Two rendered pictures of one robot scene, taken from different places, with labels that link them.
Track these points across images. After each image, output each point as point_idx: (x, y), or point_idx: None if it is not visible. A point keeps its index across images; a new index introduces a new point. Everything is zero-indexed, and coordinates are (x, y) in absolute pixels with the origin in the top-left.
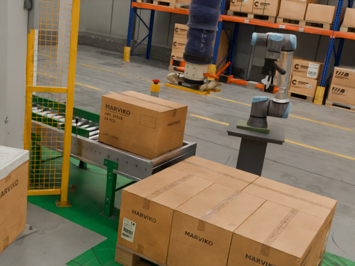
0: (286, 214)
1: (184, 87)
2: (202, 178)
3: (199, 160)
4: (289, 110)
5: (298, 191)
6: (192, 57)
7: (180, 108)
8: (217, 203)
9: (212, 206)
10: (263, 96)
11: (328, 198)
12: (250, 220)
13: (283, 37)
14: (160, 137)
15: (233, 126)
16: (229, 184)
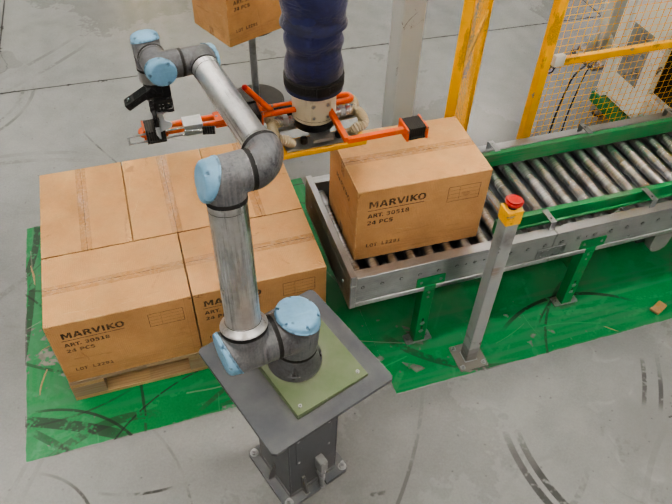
0: (91, 230)
1: None
2: None
3: (300, 258)
4: (217, 348)
5: (110, 302)
6: None
7: (348, 176)
8: (173, 187)
9: (173, 179)
10: (301, 323)
11: (57, 321)
12: (119, 187)
13: (130, 40)
14: (331, 176)
15: (332, 325)
16: (202, 233)
